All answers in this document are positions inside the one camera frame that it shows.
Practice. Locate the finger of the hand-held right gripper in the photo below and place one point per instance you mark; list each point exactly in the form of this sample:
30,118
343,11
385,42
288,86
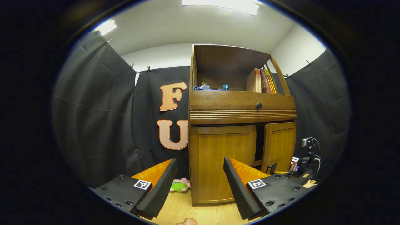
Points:
282,172

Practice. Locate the small ceiling light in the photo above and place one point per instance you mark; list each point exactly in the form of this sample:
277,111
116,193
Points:
106,27

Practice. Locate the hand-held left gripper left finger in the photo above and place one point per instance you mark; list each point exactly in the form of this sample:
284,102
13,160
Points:
162,187

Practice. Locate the beige book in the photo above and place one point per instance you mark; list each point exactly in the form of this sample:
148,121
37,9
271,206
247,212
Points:
253,80

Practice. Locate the blue cloth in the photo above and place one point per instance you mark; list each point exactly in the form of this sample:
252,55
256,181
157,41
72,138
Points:
204,88

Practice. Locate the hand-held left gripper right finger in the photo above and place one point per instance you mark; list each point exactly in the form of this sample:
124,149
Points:
237,190

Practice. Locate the yellow book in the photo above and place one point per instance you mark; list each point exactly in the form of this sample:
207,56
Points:
271,83

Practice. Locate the green plush toy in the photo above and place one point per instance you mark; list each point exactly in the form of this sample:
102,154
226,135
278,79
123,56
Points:
179,186

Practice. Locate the brown book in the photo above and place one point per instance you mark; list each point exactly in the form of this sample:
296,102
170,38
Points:
265,82

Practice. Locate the teal cup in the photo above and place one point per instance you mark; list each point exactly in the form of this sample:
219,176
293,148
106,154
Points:
225,87

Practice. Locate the wooden double-door shoe cabinet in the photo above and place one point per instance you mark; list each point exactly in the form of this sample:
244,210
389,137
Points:
225,56

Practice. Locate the black round drawer knob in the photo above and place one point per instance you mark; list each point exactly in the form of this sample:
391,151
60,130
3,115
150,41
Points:
259,105

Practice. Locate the printed cardboard box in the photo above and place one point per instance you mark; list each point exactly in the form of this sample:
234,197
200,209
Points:
293,164

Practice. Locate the wooden drawer front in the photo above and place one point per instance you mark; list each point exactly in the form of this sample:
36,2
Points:
225,103

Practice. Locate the wooden cabinet door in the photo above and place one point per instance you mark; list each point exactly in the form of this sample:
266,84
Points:
215,156
279,143

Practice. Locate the black backdrop cloth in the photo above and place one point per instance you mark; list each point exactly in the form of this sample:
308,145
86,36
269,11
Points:
93,125

